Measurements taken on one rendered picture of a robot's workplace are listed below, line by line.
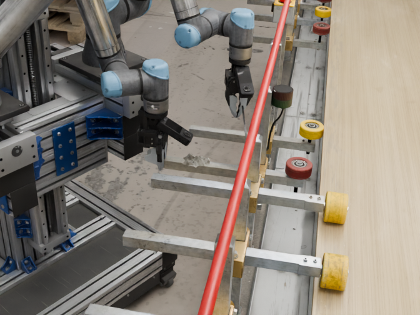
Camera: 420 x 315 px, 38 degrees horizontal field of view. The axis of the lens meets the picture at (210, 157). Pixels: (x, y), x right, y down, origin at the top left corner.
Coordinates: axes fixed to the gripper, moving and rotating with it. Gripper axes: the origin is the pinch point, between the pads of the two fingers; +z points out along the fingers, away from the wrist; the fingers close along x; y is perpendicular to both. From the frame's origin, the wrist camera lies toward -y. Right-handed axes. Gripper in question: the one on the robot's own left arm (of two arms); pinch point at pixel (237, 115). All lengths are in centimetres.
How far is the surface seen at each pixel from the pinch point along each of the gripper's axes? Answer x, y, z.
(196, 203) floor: 0, 75, 92
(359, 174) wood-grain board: -29.6, -36.6, 1.6
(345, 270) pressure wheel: -7, -84, -5
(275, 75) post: -11.7, -0.5, -14.3
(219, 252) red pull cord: 37, -151, -73
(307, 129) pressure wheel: -21.9, -9.8, 0.9
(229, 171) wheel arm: 7.0, -24.3, 6.4
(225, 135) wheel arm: 3.2, 0.9, 8.4
